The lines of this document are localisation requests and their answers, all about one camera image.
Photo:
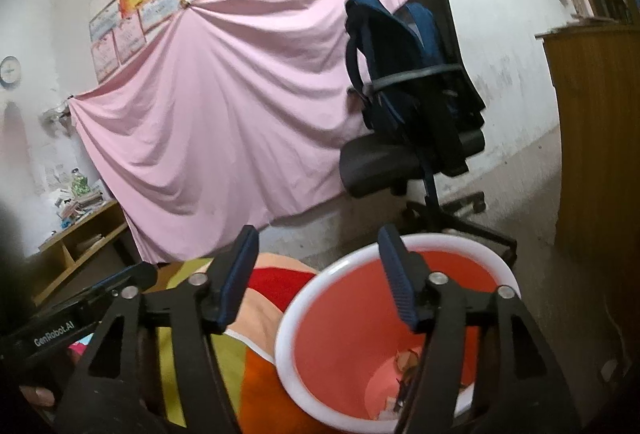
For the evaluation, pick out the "pink hanging bed sheet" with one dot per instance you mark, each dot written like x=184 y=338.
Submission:
x=225 y=114

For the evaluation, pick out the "glass jar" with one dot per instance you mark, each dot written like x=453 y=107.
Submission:
x=79 y=181

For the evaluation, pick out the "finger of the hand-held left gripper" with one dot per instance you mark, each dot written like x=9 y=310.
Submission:
x=120 y=281

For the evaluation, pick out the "colourful printed blanket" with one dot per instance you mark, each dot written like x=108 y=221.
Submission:
x=260 y=314

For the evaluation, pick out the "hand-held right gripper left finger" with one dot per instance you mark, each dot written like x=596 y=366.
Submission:
x=237 y=279

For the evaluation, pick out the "wooden shelf unit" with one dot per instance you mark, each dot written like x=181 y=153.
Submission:
x=100 y=219

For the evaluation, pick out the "black office chair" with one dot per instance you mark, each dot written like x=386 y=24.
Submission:
x=380 y=164

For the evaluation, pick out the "dark blue backpack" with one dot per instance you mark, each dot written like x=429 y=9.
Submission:
x=400 y=64

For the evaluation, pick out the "wooden cabinet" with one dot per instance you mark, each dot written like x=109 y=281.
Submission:
x=595 y=139

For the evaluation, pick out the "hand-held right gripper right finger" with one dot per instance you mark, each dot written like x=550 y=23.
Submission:
x=400 y=279

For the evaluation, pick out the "stack of books and papers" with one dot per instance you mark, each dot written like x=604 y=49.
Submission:
x=80 y=204

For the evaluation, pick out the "round wall clock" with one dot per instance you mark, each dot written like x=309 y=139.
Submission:
x=9 y=70

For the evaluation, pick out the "person's left hand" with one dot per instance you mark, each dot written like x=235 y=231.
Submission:
x=37 y=395

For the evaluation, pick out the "red bin with white rim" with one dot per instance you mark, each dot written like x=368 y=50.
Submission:
x=340 y=314

